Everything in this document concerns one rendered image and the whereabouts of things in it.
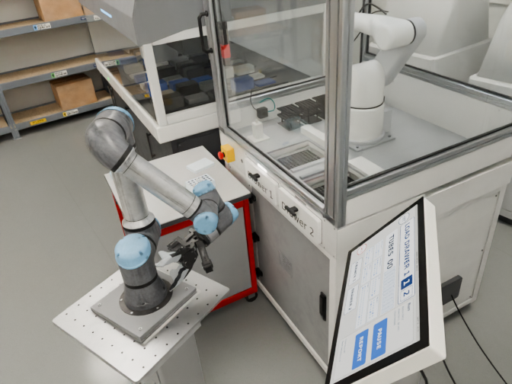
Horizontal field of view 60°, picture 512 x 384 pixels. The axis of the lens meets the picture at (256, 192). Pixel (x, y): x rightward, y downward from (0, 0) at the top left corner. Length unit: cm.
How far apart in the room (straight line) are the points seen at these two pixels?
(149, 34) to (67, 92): 315
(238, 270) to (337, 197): 104
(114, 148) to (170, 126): 131
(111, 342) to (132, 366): 13
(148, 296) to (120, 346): 18
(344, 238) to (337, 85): 57
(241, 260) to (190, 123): 87
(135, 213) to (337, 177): 69
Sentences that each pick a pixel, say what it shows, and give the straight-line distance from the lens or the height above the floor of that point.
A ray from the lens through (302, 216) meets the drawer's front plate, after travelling 174.
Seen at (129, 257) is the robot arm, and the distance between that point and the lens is 150.
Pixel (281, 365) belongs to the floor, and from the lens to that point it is 237.
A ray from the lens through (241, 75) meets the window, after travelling 198.
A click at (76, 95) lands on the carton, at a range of 556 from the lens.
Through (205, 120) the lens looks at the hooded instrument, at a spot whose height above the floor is 88.
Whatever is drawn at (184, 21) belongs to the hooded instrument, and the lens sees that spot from 252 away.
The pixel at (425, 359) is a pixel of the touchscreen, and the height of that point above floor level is 116.
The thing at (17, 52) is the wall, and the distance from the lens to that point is 580.
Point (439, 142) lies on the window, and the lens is 178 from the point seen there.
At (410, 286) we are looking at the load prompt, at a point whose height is 116.
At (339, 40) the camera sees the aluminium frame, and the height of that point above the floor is 159.
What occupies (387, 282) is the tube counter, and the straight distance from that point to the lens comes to 118.
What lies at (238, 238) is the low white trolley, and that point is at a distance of 228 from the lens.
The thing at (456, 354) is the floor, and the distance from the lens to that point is 252.
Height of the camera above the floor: 191
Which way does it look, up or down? 33 degrees down
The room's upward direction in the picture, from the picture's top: 5 degrees counter-clockwise
